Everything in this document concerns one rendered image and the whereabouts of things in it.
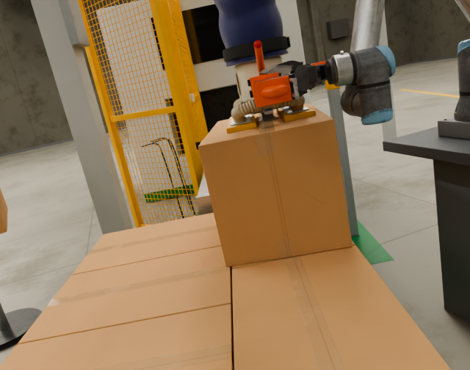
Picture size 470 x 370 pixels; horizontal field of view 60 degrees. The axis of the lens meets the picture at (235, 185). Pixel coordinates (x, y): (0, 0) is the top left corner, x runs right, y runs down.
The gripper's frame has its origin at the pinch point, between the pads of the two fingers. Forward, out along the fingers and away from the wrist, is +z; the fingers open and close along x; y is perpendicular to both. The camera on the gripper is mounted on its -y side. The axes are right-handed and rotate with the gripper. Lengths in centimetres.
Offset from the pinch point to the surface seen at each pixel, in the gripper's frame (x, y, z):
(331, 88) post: -13, 119, -47
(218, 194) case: -28.6, -1.9, 19.8
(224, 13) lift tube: 24.1, 21.9, 7.4
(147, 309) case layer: -53, -18, 45
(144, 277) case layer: -53, 2, 50
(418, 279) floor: -107, 58, -62
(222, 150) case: -15.6, -2.3, 16.0
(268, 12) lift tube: 21.5, 19.1, -6.5
